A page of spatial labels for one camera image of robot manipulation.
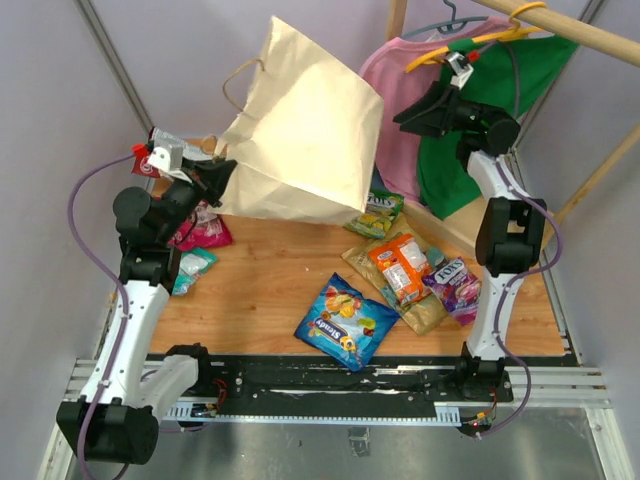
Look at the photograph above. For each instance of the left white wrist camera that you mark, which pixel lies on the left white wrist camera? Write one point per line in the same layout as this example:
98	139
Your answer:
162	160

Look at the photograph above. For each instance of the green tank top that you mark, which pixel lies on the green tank top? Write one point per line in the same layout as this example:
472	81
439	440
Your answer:
512	76

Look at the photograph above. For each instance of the purple snack packet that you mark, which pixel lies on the purple snack packet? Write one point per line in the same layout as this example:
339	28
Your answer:
457	288

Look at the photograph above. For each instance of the blue candy packet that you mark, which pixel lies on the blue candy packet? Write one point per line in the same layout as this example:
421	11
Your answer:
345	325

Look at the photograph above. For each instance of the grey blue hanger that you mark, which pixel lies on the grey blue hanger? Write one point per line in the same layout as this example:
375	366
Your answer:
451	25

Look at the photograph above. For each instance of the orange Fox's candy packet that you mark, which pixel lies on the orange Fox's candy packet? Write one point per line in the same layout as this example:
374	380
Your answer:
403	264

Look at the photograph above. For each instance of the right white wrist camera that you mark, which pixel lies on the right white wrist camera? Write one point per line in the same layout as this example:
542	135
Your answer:
461	68

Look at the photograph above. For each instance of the green snack packet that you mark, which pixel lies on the green snack packet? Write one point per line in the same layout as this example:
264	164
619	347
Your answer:
382	209

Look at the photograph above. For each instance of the wooden clothes rack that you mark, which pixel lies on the wooden clothes rack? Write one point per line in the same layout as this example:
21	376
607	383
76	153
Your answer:
580	151

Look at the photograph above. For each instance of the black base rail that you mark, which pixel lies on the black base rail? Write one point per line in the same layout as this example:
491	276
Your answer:
316	389

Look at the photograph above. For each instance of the teal white snack packet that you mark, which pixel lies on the teal white snack packet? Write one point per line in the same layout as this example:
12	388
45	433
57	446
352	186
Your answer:
193	264

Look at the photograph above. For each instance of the magenta crisps bag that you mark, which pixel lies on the magenta crisps bag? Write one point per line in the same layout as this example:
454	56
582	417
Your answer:
203	229

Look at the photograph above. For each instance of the pink t-shirt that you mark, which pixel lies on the pink t-shirt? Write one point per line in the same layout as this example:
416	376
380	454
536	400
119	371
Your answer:
397	151

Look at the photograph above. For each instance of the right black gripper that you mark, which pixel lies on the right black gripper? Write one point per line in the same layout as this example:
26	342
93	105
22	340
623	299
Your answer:
431	126

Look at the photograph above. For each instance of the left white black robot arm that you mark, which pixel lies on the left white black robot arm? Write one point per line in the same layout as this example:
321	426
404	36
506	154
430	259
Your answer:
117	415

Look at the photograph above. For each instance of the red white chips bag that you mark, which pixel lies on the red white chips bag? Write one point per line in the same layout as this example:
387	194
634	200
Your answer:
191	150

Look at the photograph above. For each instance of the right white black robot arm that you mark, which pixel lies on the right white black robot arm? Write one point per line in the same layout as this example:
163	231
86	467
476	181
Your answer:
508	243

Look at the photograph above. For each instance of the yellow hanger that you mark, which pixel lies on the yellow hanger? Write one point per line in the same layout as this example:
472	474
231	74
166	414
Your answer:
470	46

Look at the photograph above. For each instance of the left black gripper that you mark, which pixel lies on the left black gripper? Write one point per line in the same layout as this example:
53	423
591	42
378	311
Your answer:
210	179

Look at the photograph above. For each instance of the brown paper bag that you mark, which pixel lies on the brown paper bag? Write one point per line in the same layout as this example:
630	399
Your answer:
306	139

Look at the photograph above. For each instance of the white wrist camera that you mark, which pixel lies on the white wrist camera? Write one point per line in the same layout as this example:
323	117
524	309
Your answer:
162	160
461	68

